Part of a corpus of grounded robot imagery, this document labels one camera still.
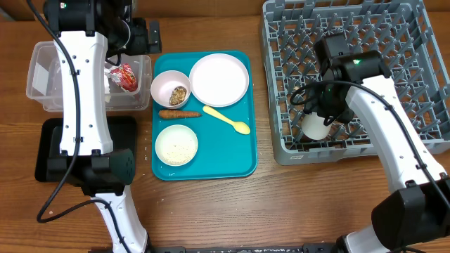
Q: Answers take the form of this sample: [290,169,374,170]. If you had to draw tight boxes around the grey dishwasher rack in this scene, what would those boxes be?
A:
[261,0,449,165]

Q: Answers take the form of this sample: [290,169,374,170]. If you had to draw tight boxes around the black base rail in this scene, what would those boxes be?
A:
[147,242,334,253]

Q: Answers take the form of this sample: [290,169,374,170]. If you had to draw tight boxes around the white rice bowl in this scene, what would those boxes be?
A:
[155,124,198,167]

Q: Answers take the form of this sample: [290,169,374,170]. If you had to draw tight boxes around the white plastic cup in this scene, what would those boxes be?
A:
[301,112,332,140]

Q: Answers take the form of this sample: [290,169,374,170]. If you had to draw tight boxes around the large pink plate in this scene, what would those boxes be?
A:
[189,53,250,108]

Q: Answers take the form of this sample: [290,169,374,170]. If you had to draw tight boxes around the white tissue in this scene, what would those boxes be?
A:
[104,68,110,103]

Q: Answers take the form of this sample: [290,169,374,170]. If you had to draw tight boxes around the red snack wrapper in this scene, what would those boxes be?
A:
[109,63,138,92]

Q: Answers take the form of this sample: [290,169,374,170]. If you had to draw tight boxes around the black plastic tray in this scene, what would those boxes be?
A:
[34,116,137,182]

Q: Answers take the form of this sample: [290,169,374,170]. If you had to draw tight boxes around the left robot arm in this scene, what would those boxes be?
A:
[37,1,161,252]

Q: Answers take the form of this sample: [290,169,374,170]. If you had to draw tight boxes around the small pink bowl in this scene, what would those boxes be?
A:
[150,70,191,109]

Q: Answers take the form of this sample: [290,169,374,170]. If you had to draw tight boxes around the brown food scraps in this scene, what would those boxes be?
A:
[169,86,187,105]

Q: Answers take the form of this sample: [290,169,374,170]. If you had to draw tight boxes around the orange carrot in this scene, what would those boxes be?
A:
[158,110,202,119]

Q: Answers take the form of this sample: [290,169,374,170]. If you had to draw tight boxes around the clear plastic bin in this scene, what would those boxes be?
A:
[26,41,152,112]

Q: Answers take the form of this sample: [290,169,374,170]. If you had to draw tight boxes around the yellow plastic spoon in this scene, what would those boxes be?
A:
[202,105,250,135]

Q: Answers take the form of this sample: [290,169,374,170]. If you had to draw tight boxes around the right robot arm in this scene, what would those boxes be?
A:
[302,49,449,252]

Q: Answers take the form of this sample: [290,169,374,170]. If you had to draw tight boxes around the teal serving tray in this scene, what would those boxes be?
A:
[151,51,258,181]

